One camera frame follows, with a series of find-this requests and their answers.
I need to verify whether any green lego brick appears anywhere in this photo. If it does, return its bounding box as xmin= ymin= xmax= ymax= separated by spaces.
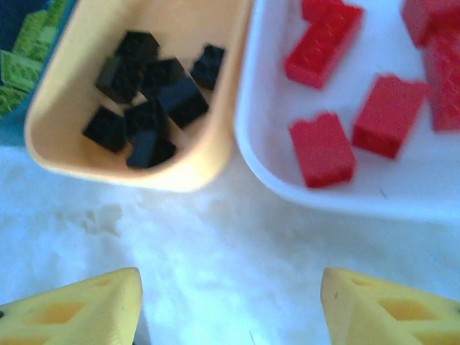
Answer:
xmin=0 ymin=48 xmax=46 ymax=93
xmin=0 ymin=86 xmax=29 ymax=119
xmin=14 ymin=9 xmax=62 ymax=60
xmin=46 ymin=0 xmax=71 ymax=15

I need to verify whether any long red lego brick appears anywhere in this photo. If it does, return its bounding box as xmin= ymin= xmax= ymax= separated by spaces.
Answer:
xmin=423 ymin=30 xmax=460 ymax=132
xmin=283 ymin=0 xmax=364 ymax=90

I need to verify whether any teal plastic container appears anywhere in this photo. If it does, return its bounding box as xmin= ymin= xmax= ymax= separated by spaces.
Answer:
xmin=0 ymin=0 xmax=79 ymax=147

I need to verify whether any orange plastic container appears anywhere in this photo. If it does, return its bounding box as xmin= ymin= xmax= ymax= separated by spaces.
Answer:
xmin=24 ymin=0 xmax=254 ymax=193

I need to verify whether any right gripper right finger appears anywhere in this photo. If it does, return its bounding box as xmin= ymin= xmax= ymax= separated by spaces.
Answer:
xmin=321 ymin=267 xmax=460 ymax=345

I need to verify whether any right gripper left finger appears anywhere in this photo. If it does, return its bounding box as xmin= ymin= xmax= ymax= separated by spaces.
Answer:
xmin=0 ymin=267 xmax=143 ymax=345

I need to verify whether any black lego brick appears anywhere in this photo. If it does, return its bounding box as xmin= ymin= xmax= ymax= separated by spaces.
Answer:
xmin=114 ymin=30 xmax=161 ymax=60
xmin=142 ymin=57 xmax=188 ymax=94
xmin=126 ymin=129 xmax=178 ymax=169
xmin=82 ymin=106 xmax=127 ymax=155
xmin=95 ymin=56 xmax=144 ymax=105
xmin=124 ymin=100 xmax=168 ymax=139
xmin=189 ymin=43 xmax=226 ymax=91
xmin=156 ymin=77 xmax=210 ymax=129

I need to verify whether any white plastic container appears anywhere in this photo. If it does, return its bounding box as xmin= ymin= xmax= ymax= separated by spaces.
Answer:
xmin=235 ymin=0 xmax=460 ymax=221

